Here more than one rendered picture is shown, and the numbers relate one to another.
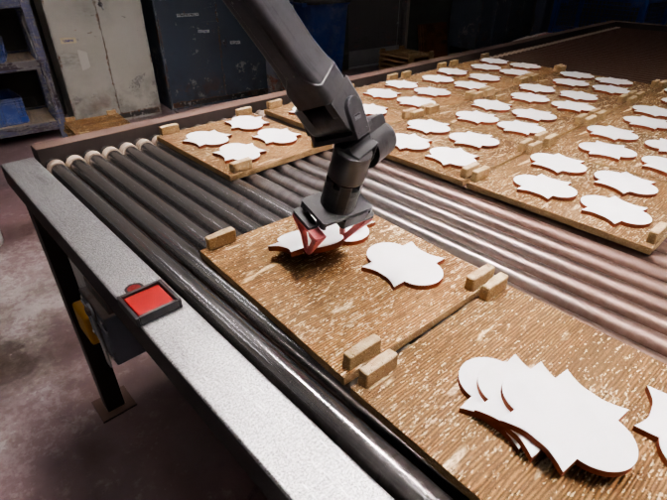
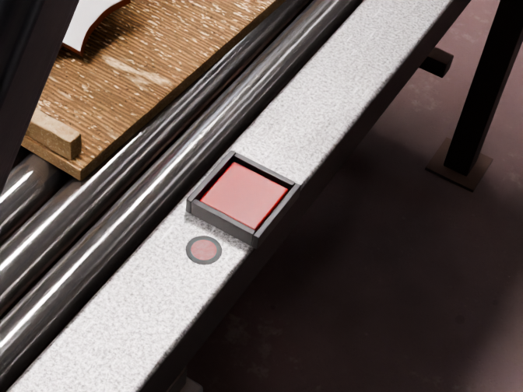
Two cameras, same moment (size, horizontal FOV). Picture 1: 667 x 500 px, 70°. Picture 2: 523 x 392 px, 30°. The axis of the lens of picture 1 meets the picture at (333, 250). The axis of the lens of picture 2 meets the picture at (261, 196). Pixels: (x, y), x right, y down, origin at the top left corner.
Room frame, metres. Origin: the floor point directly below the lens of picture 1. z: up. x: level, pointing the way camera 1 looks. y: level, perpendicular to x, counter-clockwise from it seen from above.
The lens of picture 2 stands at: (0.81, 0.84, 1.59)
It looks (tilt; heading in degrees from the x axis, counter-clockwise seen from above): 49 degrees down; 248
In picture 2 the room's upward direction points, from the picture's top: 8 degrees clockwise
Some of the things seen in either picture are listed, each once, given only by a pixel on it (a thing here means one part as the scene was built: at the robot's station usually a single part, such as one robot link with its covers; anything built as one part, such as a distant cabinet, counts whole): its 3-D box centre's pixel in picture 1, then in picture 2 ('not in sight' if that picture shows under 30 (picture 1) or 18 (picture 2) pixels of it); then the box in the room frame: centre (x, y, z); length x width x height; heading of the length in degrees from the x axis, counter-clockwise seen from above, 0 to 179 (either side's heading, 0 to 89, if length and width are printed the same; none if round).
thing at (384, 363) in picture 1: (377, 367); not in sight; (0.44, -0.06, 0.95); 0.06 x 0.02 x 0.03; 131
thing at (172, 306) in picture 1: (149, 302); (243, 197); (0.61, 0.30, 0.92); 0.08 x 0.08 x 0.02; 43
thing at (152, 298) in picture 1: (149, 303); (243, 198); (0.61, 0.30, 0.92); 0.06 x 0.06 x 0.01; 43
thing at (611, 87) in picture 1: (593, 82); not in sight; (2.05, -1.09, 0.94); 0.41 x 0.35 x 0.04; 43
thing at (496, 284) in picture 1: (493, 286); not in sight; (0.61, -0.26, 0.95); 0.06 x 0.02 x 0.03; 131
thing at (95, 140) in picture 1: (457, 63); not in sight; (2.62, -0.65, 0.90); 4.04 x 0.06 x 0.10; 133
